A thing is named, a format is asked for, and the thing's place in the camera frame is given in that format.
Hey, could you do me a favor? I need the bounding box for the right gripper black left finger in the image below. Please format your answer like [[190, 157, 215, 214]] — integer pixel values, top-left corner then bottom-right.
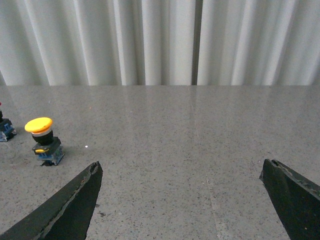
[[0, 161, 103, 240]]

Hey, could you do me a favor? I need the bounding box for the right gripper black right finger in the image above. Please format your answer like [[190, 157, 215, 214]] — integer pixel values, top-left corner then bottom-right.
[[259, 159, 320, 240]]

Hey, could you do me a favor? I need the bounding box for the yellow mushroom push button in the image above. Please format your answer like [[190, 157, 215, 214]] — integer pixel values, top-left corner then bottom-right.
[[24, 117, 65, 166]]

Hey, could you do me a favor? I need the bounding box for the red mushroom push button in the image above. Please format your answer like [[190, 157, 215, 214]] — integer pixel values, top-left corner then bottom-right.
[[0, 111, 17, 142]]

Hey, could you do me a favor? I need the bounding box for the white pleated curtain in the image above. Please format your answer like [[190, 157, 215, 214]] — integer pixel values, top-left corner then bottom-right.
[[0, 0, 320, 86]]

